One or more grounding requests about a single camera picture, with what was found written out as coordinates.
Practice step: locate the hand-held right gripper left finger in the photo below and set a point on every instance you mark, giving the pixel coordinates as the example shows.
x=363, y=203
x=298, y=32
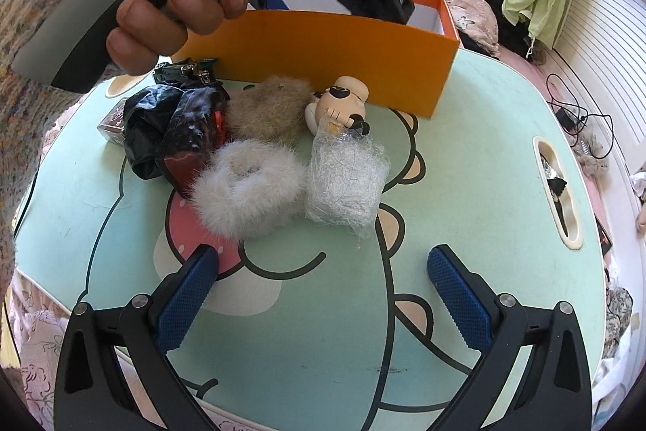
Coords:
x=186, y=305

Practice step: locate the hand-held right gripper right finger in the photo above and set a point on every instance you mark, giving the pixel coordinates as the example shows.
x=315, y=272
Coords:
x=457, y=302

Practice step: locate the white fluffy scrunchie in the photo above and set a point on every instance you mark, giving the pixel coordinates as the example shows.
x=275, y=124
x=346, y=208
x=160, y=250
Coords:
x=212, y=198

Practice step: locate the orange cardboard box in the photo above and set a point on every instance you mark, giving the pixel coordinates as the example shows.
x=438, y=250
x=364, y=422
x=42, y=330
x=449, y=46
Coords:
x=328, y=57

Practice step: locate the beige cartoon figurine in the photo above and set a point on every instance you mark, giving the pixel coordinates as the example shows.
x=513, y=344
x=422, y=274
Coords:
x=335, y=103

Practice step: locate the dark packet with red cross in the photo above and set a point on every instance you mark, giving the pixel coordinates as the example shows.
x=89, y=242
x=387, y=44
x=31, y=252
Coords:
x=186, y=143

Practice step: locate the brown fluffy scrunchie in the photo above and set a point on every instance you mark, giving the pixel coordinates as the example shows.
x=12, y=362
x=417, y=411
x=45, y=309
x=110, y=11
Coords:
x=267, y=108

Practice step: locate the clear plastic bag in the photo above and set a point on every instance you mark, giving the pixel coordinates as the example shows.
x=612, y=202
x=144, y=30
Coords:
x=343, y=178

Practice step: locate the green black toy car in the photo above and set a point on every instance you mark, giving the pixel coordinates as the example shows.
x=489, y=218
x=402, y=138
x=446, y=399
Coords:
x=174, y=70

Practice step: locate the black plastic bag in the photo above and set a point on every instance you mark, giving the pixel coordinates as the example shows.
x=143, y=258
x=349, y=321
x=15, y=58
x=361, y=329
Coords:
x=146, y=123

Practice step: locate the small maroon card box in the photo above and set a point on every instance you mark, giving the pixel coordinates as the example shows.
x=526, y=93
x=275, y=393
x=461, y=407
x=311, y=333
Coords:
x=112, y=120

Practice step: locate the person's left forearm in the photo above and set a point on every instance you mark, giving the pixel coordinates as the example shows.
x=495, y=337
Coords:
x=30, y=32

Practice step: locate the silver black wrapper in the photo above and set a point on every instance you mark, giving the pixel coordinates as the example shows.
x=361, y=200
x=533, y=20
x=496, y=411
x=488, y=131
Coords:
x=555, y=183

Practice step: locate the dark phone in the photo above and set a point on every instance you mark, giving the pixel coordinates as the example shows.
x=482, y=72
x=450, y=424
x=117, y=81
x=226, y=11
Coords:
x=604, y=236

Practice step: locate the floral cloth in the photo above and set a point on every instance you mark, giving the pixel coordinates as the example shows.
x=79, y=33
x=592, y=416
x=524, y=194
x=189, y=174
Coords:
x=618, y=320

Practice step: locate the grey fluffy toy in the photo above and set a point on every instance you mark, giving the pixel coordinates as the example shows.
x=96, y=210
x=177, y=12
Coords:
x=594, y=154

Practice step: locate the beige cloth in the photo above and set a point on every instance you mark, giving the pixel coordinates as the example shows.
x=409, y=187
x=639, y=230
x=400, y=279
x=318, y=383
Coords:
x=640, y=209

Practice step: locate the black power adapter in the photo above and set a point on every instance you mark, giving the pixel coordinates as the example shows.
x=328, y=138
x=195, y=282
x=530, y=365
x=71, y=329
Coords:
x=569, y=119

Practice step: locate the white louvered door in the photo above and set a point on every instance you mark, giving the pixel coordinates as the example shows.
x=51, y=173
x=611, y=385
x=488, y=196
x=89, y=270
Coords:
x=605, y=47

